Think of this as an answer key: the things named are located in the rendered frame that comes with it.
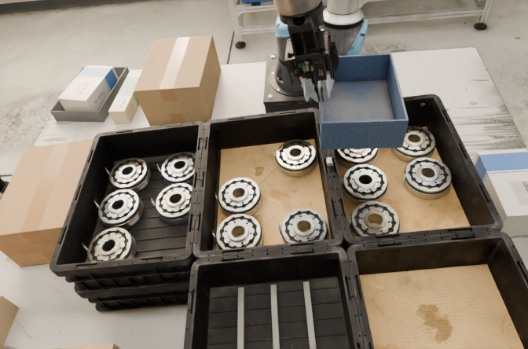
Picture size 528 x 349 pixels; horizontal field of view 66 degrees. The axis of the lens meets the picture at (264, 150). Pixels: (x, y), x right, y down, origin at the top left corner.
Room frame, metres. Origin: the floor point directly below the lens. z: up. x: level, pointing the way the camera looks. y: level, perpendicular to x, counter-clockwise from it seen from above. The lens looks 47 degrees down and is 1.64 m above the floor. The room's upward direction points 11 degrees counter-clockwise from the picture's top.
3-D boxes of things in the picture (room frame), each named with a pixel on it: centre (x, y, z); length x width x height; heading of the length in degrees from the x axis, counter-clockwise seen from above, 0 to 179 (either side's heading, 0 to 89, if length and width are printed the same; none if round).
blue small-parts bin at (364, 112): (0.59, -0.20, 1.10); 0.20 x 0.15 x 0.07; 169
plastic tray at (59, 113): (1.32, 0.61, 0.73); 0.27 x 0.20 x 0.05; 163
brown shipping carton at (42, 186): (0.76, 0.59, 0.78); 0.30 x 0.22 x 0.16; 176
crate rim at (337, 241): (0.59, 0.01, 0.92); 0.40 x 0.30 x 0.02; 174
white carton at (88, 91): (1.30, 0.60, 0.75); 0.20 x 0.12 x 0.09; 158
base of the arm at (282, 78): (1.08, -0.16, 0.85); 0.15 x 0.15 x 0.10
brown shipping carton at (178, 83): (1.22, 0.24, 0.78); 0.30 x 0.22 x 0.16; 169
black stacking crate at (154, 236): (0.63, 0.31, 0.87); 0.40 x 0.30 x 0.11; 174
